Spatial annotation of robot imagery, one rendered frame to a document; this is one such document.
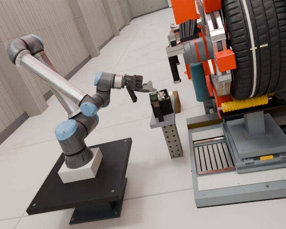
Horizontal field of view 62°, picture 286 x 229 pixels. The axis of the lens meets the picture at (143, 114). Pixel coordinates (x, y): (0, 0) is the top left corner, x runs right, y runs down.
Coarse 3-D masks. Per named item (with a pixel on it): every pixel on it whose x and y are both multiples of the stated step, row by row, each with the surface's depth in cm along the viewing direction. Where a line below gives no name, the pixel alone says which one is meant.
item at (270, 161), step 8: (224, 128) 187; (280, 128) 164; (232, 144) 167; (232, 152) 160; (240, 160) 151; (248, 160) 145; (256, 160) 144; (264, 160) 143; (272, 160) 142; (280, 160) 141; (240, 168) 147; (248, 168) 147; (256, 168) 146; (264, 168) 145; (272, 168) 145
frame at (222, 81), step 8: (200, 0) 124; (200, 16) 147; (208, 16) 113; (216, 16) 112; (208, 24) 112; (216, 32) 109; (224, 32) 108; (216, 40) 110; (224, 40) 110; (216, 48) 112; (224, 48) 111; (208, 64) 163; (216, 72) 119; (224, 72) 118; (216, 80) 151; (224, 80) 119; (216, 88) 143; (224, 88) 137
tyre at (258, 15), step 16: (224, 0) 107; (240, 0) 104; (256, 0) 102; (272, 0) 101; (240, 16) 103; (256, 16) 102; (272, 16) 100; (240, 32) 103; (256, 32) 103; (272, 32) 101; (240, 48) 105; (256, 48) 104; (272, 48) 103; (240, 64) 108; (256, 64) 108; (272, 64) 107; (240, 80) 114; (256, 80) 114; (272, 80) 114; (240, 96) 126
